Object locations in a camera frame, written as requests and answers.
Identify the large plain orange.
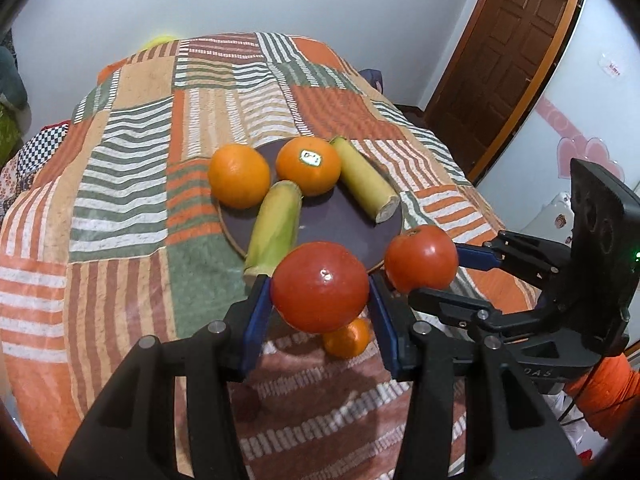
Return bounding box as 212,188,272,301
207,144,271,209

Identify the green-yellow sugarcane piece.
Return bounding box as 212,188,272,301
243,180,303,285

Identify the large orange with sticker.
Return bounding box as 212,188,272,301
276,136,342,197

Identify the orange yarn bundle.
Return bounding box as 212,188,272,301
564,354,639,439

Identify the grey plush toy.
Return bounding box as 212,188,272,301
0,46,28,110

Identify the dark purple round plate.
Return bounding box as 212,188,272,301
212,138,402,270

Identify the small orange mandarin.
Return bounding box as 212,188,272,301
322,318,371,360

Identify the purple bag beside bed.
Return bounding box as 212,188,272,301
359,68,384,93

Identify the big red tomato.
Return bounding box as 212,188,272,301
270,242,369,334

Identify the brown wooden door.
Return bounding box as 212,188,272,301
424,0,577,181

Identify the white wardrobe sliding door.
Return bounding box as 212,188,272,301
478,0,639,231

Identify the striped patchwork bedspread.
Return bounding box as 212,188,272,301
1,32,503,479

